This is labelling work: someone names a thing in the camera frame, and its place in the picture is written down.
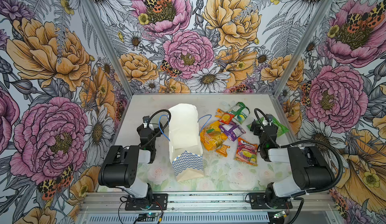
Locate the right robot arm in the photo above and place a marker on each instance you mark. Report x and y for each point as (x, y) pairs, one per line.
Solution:
(309, 170)

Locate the small orange snack packet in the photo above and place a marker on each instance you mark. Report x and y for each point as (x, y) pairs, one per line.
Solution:
(222, 150)

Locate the checkered paper bag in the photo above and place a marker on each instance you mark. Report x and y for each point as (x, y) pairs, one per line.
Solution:
(185, 148)

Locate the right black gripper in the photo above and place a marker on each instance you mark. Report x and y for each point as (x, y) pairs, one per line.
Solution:
(261, 127)

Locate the green Lays chips bag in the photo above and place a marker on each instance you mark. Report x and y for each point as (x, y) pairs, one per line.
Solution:
(281, 129)

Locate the yellow mango candy bag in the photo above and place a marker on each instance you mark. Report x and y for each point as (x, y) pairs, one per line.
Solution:
(212, 137)

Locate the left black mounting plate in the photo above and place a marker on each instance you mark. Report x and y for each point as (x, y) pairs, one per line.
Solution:
(154, 202)

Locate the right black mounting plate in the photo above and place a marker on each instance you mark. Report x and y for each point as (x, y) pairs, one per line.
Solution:
(259, 201)

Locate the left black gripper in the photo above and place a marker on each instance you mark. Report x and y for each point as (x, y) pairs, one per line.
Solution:
(146, 126)

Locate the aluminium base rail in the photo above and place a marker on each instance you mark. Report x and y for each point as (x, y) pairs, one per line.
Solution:
(224, 207)

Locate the black mounting plate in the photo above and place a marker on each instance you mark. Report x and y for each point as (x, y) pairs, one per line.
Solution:
(154, 202)
(259, 201)

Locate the small red orange packet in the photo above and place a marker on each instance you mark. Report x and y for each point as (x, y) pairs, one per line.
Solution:
(224, 117)

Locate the purple candy bag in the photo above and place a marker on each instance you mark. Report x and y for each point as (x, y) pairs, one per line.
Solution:
(232, 130)

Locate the Fox's fruits candy bag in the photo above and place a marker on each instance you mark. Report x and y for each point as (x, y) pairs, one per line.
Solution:
(246, 152)

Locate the green rainbow snack bag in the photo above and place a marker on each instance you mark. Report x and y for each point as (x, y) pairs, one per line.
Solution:
(240, 112)

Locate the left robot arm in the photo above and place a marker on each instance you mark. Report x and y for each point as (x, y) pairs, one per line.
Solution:
(119, 169)

